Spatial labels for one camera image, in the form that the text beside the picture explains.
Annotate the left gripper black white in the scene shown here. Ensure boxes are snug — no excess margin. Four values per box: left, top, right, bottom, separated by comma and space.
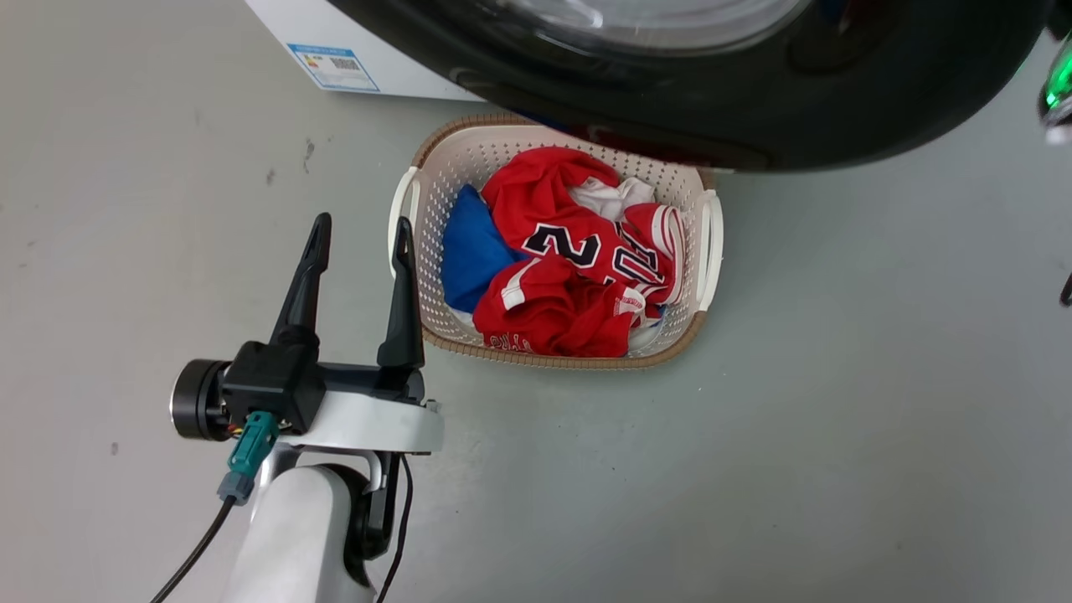
170, 213, 446, 457

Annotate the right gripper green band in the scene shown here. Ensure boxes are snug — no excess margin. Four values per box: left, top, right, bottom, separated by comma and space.
1038, 25, 1072, 147

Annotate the black round washing machine door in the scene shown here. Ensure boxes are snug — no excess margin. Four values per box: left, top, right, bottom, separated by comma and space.
325, 0, 1054, 174

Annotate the white washing machine body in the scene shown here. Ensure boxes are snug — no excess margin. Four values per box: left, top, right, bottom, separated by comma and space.
245, 0, 488, 104

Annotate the beige perforated laundry basket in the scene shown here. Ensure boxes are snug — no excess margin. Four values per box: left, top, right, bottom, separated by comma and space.
388, 115, 724, 371

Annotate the blue cloth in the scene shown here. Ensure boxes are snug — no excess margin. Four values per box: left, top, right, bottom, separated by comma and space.
441, 184, 527, 316

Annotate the red jersey with number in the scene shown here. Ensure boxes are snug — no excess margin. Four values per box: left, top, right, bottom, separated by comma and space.
472, 147, 687, 359

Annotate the blue white energy label sticker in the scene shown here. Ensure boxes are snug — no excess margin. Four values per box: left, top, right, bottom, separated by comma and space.
286, 43, 381, 93

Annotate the white cloth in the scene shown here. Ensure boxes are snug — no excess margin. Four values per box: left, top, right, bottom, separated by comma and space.
569, 175, 657, 224

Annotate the teal cable connector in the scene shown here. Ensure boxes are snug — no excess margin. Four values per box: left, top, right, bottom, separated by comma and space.
217, 410, 281, 507

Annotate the thin black cable along arm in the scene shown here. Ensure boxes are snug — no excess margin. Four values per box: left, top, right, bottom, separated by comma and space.
374, 454, 415, 603

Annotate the thin black cable with teal connector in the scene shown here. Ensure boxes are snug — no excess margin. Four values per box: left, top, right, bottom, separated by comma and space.
149, 496, 238, 603

